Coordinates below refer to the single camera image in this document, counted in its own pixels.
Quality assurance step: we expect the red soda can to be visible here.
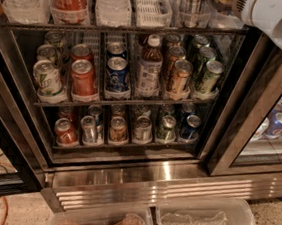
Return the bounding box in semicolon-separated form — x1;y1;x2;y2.
71;44;94;63
71;59;99;103

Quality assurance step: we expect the white green soda can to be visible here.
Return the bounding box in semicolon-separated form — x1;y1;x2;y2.
33;59;67;104

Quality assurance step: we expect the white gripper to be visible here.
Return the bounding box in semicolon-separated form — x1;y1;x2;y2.
213;0;282;38

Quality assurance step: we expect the front blue soda can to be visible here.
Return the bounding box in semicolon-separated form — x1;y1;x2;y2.
104;57;131;99

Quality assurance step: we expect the rear blue soda can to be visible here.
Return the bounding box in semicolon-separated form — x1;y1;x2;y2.
106;42;127;59

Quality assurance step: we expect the front red soda can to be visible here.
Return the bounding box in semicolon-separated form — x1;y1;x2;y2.
71;59;99;103

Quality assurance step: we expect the blue label tea bottle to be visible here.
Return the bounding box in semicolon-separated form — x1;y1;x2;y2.
179;0;211;28

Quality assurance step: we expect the blue pepsi can behind glass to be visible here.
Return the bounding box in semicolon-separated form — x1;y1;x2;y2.
264;112;282;139

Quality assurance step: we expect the rear red soda can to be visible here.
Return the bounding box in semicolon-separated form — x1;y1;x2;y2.
71;44;94;63

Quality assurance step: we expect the blue can bottom shelf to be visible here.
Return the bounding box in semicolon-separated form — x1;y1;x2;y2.
179;115;202;141

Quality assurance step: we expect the front copper soda can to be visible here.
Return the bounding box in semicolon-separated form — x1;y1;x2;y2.
167;59;193;95

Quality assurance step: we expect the grey can bottom shelf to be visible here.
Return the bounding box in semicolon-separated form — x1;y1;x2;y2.
133;116;152;144

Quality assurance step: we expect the brown tea bottle white cap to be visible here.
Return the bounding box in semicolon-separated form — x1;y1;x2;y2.
136;34;163;97

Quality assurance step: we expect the white plastic shelf tray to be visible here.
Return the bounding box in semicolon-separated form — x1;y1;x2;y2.
133;0;173;28

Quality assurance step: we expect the silver can bottom shelf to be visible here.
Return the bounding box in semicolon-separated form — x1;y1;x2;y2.
80;115;103;145

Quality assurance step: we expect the blue soda can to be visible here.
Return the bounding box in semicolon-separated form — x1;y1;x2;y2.
106;42;127;59
104;57;131;99

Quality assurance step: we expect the right clear plastic bin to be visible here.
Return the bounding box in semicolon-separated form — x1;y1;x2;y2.
155;198;256;225

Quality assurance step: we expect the left clear plastic bin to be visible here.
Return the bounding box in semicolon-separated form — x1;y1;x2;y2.
46;203;153;225

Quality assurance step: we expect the steel fridge door frame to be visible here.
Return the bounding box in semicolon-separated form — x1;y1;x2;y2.
207;28;282;182

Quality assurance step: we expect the red can bottom shelf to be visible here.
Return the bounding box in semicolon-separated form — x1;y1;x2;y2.
54;118;79;147

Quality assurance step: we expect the green can bottom shelf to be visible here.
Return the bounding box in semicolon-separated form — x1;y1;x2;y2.
156;115;176;143

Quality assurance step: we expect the clear plastic bin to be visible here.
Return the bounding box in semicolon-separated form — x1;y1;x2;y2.
155;198;256;225
46;203;153;225

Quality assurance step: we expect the front green soda can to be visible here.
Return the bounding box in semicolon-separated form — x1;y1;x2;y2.
195;60;224;99

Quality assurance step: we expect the orange can bottom shelf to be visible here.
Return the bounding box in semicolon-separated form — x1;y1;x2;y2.
109;116;128;143

